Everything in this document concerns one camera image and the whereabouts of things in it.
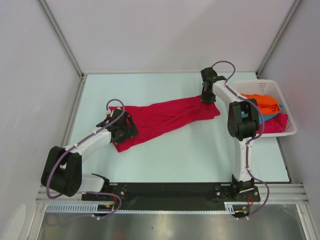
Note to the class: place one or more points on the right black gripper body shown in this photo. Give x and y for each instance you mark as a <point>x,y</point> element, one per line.
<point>207,96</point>

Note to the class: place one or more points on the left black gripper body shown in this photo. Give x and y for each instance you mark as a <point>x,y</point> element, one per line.
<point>127,132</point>

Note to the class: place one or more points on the crimson red t shirt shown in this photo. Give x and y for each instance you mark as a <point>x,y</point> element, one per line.
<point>159,118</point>

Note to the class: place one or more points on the white perforated plastic basket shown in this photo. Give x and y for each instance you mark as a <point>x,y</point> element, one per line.
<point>270,88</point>

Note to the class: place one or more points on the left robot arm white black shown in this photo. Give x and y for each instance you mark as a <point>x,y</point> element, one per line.
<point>63,170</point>

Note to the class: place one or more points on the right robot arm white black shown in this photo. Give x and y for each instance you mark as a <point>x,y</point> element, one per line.
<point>242,125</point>

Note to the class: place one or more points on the orange t shirt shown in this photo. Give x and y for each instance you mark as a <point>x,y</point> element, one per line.
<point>267,104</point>

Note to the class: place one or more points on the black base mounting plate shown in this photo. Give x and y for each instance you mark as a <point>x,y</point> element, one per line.
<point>173,203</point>

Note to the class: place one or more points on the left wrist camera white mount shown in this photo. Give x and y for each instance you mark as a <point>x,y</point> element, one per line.
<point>109,111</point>

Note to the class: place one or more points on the right aluminium corner post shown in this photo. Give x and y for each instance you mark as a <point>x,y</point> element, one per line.
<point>292,11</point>

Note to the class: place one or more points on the aluminium corner post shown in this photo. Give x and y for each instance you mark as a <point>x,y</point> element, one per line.
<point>292,11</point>
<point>44,6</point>

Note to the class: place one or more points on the white slotted cable duct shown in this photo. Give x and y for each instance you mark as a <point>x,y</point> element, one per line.
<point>104,209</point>

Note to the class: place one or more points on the aluminium frame rail front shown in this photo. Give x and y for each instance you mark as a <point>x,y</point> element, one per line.
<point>275,192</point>

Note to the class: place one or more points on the left aluminium corner post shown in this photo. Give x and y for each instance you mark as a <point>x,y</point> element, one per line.
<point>44,6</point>

